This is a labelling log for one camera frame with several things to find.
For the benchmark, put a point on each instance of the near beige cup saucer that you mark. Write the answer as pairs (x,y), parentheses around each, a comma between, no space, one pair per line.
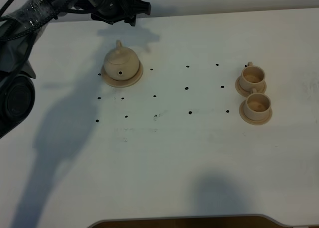
(254,117)

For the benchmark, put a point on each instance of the beige round teapot saucer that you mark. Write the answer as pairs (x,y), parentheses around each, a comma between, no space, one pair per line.
(122,84)

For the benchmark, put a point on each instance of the beige teacup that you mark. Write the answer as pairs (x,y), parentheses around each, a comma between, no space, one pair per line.
(252,76)
(258,101)

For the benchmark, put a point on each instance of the beige ceramic teapot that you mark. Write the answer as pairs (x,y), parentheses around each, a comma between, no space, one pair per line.
(121,63)

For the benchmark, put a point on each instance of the beige cup saucer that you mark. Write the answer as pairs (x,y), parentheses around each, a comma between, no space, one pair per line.
(254,117)
(246,93)

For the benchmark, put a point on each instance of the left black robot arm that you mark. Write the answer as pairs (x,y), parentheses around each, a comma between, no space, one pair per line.
(21,29)

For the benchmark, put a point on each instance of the far beige teacup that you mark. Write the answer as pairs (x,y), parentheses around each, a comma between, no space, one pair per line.
(252,76)

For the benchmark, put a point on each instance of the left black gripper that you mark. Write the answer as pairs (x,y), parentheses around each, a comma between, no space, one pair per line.
(113,11)

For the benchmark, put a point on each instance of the far beige cup saucer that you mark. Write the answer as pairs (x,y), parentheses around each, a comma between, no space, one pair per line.
(246,93)

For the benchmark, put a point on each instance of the near beige teacup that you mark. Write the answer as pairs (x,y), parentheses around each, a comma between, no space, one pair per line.
(258,101)

